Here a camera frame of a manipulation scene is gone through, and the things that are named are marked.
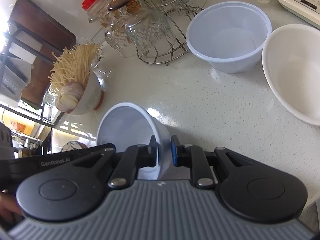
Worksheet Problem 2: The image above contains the translucent plastic bowl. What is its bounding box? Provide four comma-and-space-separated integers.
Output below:
186, 1, 272, 74
97, 102, 172, 180

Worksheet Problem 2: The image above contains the white ceramic bowl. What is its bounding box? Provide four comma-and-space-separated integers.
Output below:
262, 24, 319, 126

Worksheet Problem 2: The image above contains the person's hand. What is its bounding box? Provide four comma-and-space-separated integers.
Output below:
1, 192, 22, 225

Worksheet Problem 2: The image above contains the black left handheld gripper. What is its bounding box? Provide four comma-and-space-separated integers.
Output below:
0, 142, 117, 193

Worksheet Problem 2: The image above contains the deer pattern plate dark rim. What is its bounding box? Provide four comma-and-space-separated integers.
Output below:
60, 140, 87, 152

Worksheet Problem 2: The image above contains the sliced red onion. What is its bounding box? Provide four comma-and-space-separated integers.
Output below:
55, 82, 85, 113

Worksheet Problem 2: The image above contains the white bowl with onion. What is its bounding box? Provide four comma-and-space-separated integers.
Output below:
67, 72, 104, 115

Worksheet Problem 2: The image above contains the dried noodle bundle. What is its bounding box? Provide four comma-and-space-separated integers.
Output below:
49, 43, 101, 94

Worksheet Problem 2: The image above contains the translucent plastic bowl standing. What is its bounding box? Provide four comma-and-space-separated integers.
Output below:
186, 1, 272, 74

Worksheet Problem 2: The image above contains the brown wooden cutting board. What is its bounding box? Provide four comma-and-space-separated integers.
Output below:
9, 0, 76, 110

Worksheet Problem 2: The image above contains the red lid plastic jar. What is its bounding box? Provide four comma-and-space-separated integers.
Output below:
81, 0, 112, 27

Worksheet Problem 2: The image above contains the black dish rack frame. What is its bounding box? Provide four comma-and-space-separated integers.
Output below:
0, 19, 66, 129

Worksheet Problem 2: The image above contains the wire glass rack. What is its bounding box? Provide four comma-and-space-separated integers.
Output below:
105, 0, 207, 65

